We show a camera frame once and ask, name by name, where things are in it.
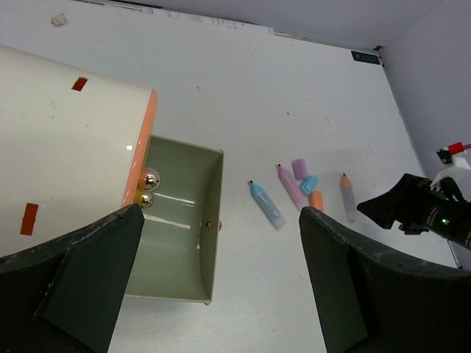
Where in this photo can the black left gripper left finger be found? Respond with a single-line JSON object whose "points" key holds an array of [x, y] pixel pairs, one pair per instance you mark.
{"points": [[65, 295]]}

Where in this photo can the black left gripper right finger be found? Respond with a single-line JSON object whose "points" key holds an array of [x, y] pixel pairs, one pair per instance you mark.
{"points": [[373, 298]]}

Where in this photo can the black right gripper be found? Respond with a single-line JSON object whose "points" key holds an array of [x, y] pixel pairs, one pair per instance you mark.
{"points": [[418, 208]]}

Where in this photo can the orange clear highlighter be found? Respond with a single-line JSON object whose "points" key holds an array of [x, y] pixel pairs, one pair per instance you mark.
{"points": [[348, 199]]}

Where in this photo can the orange highlighter cap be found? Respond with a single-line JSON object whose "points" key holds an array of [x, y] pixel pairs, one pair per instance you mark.
{"points": [[315, 200]]}

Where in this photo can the grey bottom drawer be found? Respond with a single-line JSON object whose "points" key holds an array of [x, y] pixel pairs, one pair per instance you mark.
{"points": [[176, 257]]}

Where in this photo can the yellow drawer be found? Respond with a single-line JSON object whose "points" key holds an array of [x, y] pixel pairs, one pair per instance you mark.
{"points": [[144, 199]]}

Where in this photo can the light blue highlighter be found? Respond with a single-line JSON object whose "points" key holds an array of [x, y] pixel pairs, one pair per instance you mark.
{"points": [[266, 204]]}

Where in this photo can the cream cylindrical drawer organizer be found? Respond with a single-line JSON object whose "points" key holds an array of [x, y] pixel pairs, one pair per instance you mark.
{"points": [[68, 138]]}

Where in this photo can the orange top drawer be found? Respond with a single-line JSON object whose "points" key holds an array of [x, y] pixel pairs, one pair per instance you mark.
{"points": [[140, 150]]}

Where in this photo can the blue highlighter cap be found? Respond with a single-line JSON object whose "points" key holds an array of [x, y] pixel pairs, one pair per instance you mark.
{"points": [[308, 185]]}

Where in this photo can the pink purple highlighter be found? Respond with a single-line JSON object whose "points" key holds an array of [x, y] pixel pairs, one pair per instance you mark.
{"points": [[291, 186]]}

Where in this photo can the purple highlighter cap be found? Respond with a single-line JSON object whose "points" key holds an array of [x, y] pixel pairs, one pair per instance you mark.
{"points": [[300, 169]]}

